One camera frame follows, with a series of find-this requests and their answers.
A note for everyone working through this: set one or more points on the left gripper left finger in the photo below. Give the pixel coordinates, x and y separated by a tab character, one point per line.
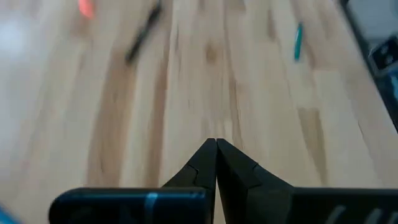
124	205

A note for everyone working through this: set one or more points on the black pen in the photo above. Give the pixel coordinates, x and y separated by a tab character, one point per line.
141	34

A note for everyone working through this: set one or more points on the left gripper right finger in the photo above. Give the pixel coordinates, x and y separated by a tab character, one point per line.
311	207

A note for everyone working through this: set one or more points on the black table-level camera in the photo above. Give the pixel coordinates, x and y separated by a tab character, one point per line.
385	56

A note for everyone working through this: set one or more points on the black table edge frame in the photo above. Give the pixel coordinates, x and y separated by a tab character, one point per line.
385	93

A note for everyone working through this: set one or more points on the green crayon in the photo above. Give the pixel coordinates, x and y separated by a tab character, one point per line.
298	42

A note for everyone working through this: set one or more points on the small orange cap eraser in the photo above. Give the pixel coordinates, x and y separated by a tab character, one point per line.
86	7

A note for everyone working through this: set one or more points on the blue crayon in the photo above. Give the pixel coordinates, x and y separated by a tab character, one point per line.
6	217

